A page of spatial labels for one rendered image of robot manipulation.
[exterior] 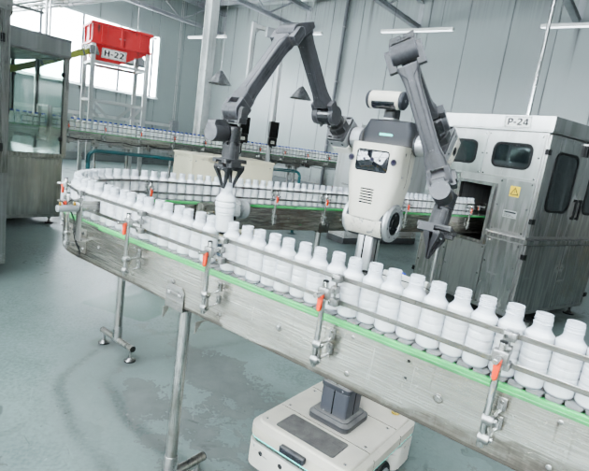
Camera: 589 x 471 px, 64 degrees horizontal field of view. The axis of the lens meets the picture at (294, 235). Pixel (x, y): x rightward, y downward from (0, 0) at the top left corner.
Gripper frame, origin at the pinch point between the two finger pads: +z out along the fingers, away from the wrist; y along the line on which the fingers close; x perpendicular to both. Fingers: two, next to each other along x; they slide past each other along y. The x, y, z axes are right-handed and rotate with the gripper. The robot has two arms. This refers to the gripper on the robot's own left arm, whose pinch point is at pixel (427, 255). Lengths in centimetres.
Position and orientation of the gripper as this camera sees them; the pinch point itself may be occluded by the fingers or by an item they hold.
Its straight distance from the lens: 143.2
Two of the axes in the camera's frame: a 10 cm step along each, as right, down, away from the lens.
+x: 5.2, 2.8, 8.1
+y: 7.8, 2.2, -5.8
